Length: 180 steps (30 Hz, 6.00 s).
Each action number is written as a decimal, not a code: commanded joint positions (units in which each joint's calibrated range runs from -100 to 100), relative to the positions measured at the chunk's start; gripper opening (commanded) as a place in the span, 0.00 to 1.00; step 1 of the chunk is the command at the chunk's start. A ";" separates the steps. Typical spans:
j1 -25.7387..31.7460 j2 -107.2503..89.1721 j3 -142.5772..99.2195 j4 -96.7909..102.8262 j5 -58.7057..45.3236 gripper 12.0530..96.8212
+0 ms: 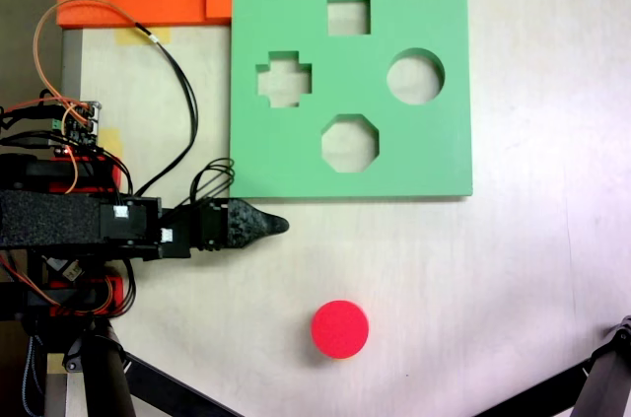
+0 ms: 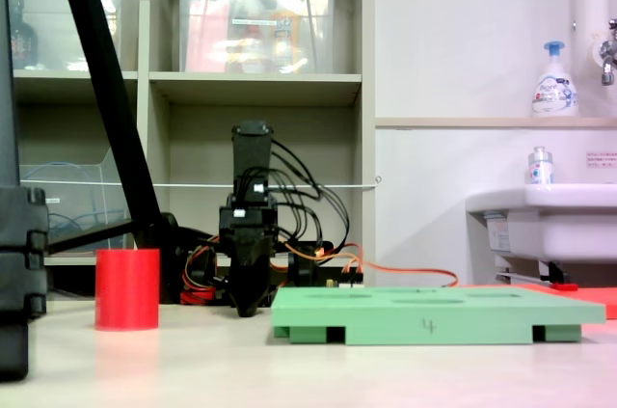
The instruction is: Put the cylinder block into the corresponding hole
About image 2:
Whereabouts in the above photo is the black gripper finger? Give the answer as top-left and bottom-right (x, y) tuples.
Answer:
(250, 241), (272, 318)
(229, 243), (252, 318)

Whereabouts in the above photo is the red cylinder block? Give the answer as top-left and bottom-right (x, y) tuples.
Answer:
(94, 248), (161, 332)

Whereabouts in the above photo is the small controller circuit board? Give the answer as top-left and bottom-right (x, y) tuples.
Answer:
(323, 272), (364, 290)

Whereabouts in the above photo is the beige shelf unit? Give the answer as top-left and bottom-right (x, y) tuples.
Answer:
(0, 0), (377, 286)

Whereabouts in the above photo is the green shape sorting board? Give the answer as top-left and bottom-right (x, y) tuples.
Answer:
(270, 286), (607, 346)

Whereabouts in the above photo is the pink packet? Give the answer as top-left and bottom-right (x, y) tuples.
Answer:
(185, 0), (230, 73)

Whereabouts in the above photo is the yellow bottle pink cap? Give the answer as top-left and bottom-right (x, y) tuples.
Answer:
(269, 0), (304, 73)

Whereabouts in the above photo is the wide clear plastic bin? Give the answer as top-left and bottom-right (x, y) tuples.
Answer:
(176, 0), (338, 74)

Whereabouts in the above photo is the black smooth-legged tripod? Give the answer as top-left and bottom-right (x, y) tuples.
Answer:
(47, 0), (182, 306)

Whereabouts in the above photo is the narrow clear plastic bin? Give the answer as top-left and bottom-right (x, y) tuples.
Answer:
(7, 0), (125, 72)

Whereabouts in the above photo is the dark glass bottle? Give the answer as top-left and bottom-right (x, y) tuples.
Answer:
(8, 0), (40, 70)

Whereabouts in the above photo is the small clear bottle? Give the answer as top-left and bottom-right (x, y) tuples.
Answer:
(525, 146), (555, 186)

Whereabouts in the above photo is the white ceramic sink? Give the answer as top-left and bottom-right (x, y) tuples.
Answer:
(465, 182), (617, 264)

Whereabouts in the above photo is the white soap pump bottle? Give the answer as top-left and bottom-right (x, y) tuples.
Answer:
(531, 40), (579, 119)

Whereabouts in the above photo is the metal water faucet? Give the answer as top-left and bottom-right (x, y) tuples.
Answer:
(597, 17), (617, 87)

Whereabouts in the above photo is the white wire rod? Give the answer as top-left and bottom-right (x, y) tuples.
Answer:
(18, 176), (383, 190)

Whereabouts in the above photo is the thin orange cable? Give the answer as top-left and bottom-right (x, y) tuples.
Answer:
(269, 241), (460, 289)

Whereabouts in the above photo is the clear bin with cables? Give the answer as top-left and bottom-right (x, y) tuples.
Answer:
(18, 147), (135, 251)

